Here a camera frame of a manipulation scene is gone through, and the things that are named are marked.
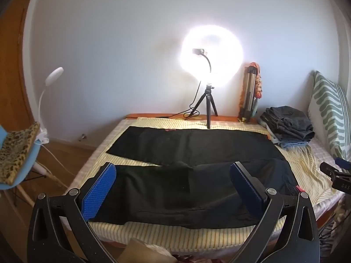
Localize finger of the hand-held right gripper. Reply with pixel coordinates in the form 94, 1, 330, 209
335, 157, 351, 171
319, 162, 350, 182

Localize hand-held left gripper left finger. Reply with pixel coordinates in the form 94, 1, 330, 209
27, 162, 127, 263

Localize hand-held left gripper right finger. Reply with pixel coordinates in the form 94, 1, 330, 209
230, 162, 321, 263

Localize black pants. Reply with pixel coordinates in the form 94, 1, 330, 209
90, 126, 301, 230

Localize green patterned pillow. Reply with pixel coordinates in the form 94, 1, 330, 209
307, 71, 351, 165

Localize folded grey jeans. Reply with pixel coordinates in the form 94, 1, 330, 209
259, 106, 315, 143

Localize blue chair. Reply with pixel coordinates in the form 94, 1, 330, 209
0, 124, 68, 206

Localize beige cloth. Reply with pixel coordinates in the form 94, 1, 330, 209
118, 238, 178, 263

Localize striped bed sheet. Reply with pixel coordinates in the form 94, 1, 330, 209
62, 117, 346, 255

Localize leopard print cushion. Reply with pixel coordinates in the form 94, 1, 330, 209
0, 122, 41, 186

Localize black tripod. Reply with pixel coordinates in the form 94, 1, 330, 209
189, 84, 218, 130

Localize folded metal stand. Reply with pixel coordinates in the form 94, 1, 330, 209
238, 66, 260, 123

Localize white clamp lamp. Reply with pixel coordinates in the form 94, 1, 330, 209
36, 67, 65, 146

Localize black gooseneck phone clamp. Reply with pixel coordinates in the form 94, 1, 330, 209
192, 48, 213, 74

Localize wooden door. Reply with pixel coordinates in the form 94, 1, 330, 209
0, 0, 37, 132

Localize black power cable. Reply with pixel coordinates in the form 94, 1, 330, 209
125, 81, 204, 120

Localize ring light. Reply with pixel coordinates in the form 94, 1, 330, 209
179, 26, 244, 84

